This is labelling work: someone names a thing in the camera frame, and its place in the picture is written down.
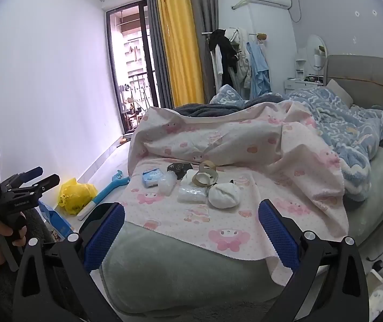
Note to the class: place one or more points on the clear plastic cup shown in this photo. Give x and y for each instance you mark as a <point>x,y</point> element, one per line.
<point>166,183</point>

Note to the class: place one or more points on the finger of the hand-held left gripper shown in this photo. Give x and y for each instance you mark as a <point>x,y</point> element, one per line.
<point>45,181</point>
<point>32,173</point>

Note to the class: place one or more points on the pink printed sheet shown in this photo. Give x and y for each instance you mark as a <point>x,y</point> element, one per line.
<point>245,141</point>

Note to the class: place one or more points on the grey headboard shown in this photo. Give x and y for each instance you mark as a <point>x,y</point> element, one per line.
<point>369,73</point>

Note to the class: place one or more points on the beige pillow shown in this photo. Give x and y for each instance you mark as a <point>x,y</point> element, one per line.
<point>341,92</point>

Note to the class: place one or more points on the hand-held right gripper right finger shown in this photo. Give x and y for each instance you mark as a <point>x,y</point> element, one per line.
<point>278,234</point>

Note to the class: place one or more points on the round white mirror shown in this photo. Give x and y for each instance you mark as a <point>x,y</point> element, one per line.
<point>314,45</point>

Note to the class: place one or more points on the white jacket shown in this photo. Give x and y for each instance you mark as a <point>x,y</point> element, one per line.
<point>245,63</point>

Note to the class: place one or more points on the white shirt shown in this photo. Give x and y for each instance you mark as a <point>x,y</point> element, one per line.
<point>216,67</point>

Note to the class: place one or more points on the clear plastic bag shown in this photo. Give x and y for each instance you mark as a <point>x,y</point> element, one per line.
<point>191,195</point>

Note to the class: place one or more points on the white dresser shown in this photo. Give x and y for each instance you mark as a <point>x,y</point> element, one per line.
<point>295,84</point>

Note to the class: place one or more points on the blue patterned blanket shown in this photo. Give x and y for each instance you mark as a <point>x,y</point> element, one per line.
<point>346,124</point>

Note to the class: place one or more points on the yellow curtain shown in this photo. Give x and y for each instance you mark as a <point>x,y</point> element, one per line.
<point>181,47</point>

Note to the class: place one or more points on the brown tape roll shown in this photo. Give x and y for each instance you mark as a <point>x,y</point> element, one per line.
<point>202,166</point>
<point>198,180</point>

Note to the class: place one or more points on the white bin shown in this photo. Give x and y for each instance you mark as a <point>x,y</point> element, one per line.
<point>381,298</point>

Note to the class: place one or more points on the black garment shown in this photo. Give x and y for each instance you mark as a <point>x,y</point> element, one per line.
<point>226,57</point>

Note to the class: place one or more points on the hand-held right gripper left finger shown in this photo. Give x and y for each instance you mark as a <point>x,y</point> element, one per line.
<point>106,238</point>

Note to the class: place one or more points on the black framed balcony door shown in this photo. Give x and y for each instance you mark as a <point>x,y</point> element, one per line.
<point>111,73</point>

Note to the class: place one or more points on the white cloth ball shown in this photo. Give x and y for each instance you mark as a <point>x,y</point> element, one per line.
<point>223,197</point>

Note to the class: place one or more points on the blue tissue packet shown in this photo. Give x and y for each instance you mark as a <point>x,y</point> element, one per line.
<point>153,177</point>

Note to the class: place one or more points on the black packet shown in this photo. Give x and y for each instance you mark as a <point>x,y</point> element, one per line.
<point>178,169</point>

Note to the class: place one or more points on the grey curtain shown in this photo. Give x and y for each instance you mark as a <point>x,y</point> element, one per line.
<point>158,57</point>
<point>208,6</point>

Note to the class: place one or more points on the blue box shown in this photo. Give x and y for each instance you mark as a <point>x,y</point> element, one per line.
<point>57,221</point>

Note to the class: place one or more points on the yellow plastic bag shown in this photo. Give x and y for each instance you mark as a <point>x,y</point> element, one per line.
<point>74,196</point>

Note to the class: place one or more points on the clothes rack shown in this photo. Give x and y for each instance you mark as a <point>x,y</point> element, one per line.
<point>205,33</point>

